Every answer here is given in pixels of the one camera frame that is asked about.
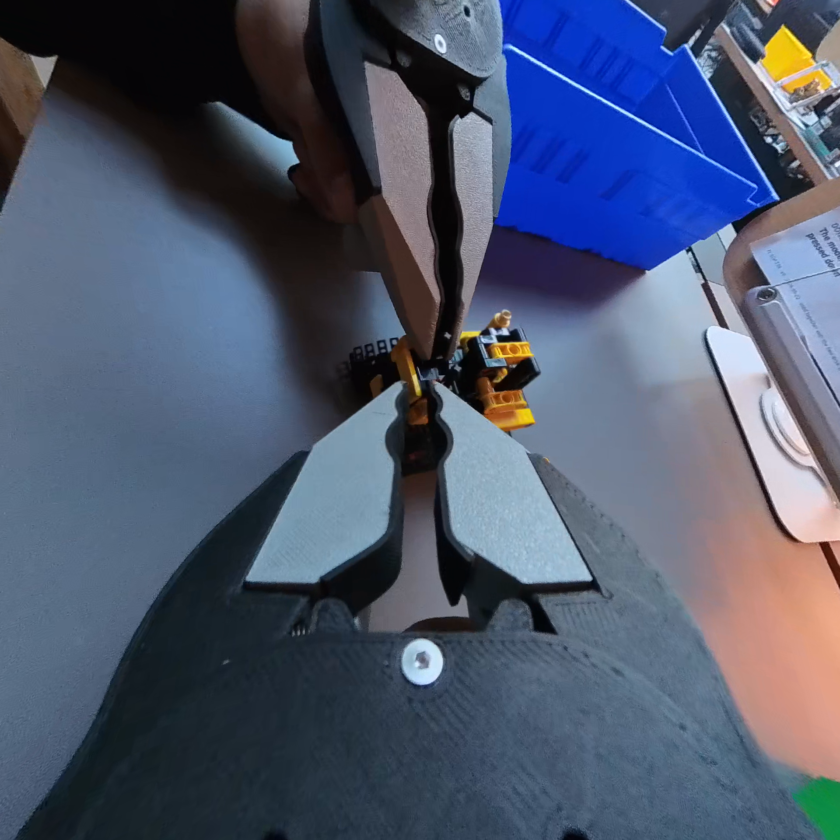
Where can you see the black yellow lego model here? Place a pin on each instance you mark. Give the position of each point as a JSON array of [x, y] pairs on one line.
[[502, 400]]

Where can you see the tan instruction board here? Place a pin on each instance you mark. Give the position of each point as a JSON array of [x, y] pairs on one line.
[[738, 256]]

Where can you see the cluttered background workbench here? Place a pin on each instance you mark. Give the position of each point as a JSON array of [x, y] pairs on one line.
[[768, 111]]

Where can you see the black monitor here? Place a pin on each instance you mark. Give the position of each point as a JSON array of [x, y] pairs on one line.
[[695, 19]]

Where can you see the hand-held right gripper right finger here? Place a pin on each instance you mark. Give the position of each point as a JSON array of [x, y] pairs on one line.
[[505, 512]]

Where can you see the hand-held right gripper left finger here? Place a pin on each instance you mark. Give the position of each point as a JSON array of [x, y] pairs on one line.
[[334, 505]]

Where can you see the printed instruction sheet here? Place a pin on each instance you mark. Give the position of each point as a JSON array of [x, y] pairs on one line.
[[804, 253]]

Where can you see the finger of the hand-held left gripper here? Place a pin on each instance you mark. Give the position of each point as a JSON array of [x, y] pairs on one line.
[[400, 197], [472, 197]]

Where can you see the yellow plastic bin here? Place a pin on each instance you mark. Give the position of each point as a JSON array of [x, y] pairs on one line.
[[784, 52]]

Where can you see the brown wooden furniture piece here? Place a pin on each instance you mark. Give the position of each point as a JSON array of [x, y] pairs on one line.
[[16, 105]]

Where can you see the silver metal stand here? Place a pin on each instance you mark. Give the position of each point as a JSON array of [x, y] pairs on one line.
[[741, 394]]

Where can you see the person's left hand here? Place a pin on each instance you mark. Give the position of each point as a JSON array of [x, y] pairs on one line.
[[295, 98]]

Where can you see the green plastic bin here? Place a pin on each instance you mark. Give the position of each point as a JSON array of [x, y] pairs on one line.
[[820, 810]]

